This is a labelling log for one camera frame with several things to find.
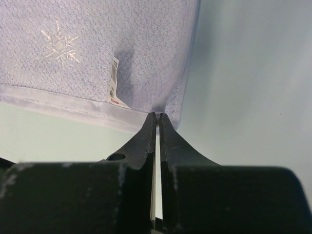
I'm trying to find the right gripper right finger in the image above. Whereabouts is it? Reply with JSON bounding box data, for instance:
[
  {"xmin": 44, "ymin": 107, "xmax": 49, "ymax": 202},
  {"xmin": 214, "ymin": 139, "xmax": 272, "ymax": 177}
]
[{"xmin": 159, "ymin": 114, "xmax": 312, "ymax": 234}]

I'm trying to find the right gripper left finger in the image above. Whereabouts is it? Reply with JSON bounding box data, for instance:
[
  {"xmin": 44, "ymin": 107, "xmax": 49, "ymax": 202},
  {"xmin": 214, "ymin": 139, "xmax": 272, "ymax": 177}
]
[{"xmin": 0, "ymin": 113, "xmax": 156, "ymax": 234}]

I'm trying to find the lavender white cloth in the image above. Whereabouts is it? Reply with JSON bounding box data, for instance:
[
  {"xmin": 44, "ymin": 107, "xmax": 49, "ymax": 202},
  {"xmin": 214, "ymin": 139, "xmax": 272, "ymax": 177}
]
[{"xmin": 0, "ymin": 0, "xmax": 200, "ymax": 132}]

